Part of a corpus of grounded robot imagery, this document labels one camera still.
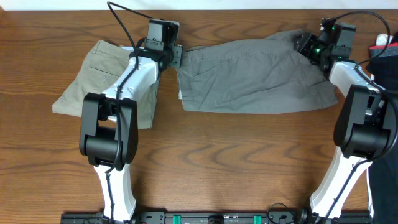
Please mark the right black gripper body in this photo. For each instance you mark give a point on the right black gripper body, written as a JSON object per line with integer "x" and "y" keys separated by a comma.
{"x": 313, "y": 48}

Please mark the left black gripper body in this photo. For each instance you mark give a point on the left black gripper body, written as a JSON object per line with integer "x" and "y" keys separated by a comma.
{"x": 173, "y": 58}

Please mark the grey shorts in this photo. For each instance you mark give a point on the grey shorts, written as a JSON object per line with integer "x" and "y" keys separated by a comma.
{"x": 253, "y": 76}

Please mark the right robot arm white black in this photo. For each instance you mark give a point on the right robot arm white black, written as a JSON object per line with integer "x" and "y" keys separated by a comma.
{"x": 365, "y": 132}

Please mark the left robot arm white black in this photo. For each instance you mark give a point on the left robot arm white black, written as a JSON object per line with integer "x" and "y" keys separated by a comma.
{"x": 109, "y": 129}

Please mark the folded khaki shorts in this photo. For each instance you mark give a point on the folded khaki shorts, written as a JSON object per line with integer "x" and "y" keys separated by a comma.
{"x": 102, "y": 66}

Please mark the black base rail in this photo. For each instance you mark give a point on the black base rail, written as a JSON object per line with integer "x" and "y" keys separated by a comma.
{"x": 218, "y": 218}

